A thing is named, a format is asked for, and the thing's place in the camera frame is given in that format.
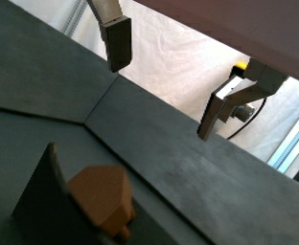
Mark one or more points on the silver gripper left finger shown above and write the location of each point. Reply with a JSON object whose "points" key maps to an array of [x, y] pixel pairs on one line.
{"points": [[116, 32]]}

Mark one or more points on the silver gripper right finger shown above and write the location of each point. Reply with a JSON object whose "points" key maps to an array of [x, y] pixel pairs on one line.
{"points": [[253, 81]]}

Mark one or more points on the aluminium frame profile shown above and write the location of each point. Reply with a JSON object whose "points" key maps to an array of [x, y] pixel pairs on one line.
{"points": [[287, 150]]}

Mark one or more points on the white cloth backdrop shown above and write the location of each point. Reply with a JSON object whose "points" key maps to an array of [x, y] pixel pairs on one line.
{"points": [[179, 65]]}

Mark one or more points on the brown three prong object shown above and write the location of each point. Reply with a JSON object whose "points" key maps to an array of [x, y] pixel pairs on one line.
{"points": [[103, 193]]}

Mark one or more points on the black curved fixture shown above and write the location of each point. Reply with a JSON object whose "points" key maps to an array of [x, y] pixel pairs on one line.
{"points": [[51, 220]]}

